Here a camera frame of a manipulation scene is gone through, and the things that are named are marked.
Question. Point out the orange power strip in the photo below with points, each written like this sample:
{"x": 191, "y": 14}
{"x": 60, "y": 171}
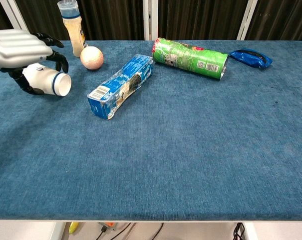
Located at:
{"x": 107, "y": 225}

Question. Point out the blue cookie box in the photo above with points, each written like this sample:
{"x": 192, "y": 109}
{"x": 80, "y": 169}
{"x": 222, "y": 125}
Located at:
{"x": 123, "y": 85}

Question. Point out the yellow object under table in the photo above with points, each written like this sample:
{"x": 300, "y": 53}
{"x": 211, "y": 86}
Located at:
{"x": 73, "y": 227}

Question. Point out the green chips can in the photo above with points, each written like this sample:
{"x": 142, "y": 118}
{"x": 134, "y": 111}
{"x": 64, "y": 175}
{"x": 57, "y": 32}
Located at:
{"x": 188, "y": 58}

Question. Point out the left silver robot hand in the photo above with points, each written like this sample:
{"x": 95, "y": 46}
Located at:
{"x": 16, "y": 50}

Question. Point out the blue snack packet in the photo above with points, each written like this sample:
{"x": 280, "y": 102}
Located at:
{"x": 250, "y": 58}

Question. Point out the dark curtain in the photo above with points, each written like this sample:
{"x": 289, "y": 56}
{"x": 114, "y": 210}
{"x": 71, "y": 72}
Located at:
{"x": 198, "y": 18}

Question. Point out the pink ball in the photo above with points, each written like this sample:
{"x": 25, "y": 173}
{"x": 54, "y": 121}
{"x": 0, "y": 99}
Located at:
{"x": 91, "y": 58}

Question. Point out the white paper cup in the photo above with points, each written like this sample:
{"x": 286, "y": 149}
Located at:
{"x": 49, "y": 81}

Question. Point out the white frame post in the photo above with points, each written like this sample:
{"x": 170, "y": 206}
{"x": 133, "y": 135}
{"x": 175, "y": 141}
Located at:
{"x": 16, "y": 15}
{"x": 246, "y": 20}
{"x": 150, "y": 20}

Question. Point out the clear bottle with blue cap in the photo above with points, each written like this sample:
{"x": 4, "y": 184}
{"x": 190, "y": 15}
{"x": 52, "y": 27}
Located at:
{"x": 74, "y": 37}

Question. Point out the blue table cloth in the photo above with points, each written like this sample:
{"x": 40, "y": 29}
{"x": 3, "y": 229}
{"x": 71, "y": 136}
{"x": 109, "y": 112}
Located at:
{"x": 150, "y": 150}

